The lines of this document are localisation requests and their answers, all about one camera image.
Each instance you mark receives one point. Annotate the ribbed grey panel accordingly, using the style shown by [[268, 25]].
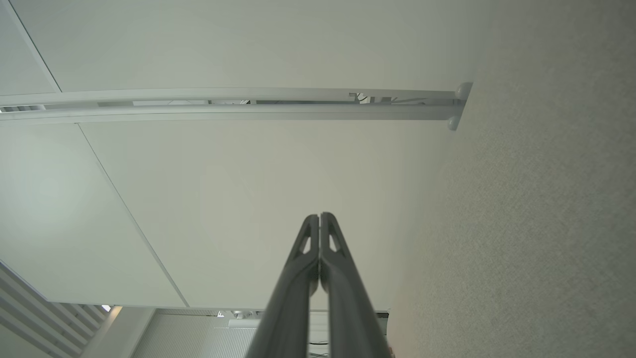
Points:
[[189, 338]]

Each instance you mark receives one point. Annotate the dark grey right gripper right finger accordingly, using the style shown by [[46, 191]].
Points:
[[348, 318]]

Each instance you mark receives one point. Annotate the grey metal partition post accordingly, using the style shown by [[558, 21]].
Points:
[[248, 112]]

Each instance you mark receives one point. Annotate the white window blind slats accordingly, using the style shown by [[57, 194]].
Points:
[[35, 318]]

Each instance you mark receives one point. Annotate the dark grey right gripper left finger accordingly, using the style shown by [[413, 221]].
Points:
[[293, 318]]

